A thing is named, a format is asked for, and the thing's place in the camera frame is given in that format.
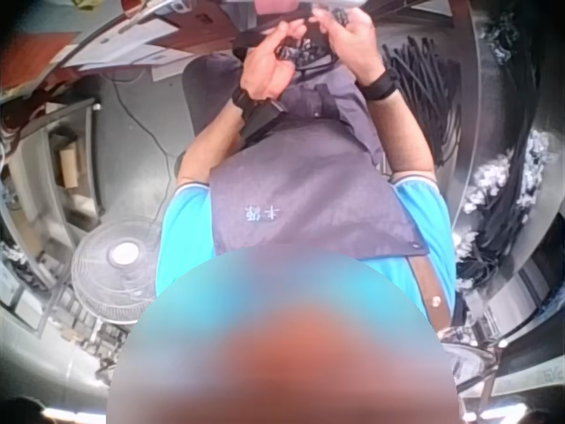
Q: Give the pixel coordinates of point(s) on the person's right hand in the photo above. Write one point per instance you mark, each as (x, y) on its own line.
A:
(353, 42)

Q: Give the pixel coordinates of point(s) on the person's left hand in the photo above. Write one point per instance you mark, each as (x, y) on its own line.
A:
(265, 70)

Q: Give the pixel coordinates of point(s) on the black wrist band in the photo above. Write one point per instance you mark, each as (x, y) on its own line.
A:
(242, 97)
(380, 84)

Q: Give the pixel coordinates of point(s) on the person's legs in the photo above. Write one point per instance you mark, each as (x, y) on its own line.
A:
(207, 93)

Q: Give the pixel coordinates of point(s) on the white paper sheets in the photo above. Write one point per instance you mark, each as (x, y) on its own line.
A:
(119, 48)

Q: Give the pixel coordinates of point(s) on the grey metal shelf rack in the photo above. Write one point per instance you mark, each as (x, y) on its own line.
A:
(53, 176)

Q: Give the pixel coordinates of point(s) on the white floor fan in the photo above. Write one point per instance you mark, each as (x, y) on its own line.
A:
(115, 265)

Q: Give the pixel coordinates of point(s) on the metal stool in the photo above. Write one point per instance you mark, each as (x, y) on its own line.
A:
(474, 362)

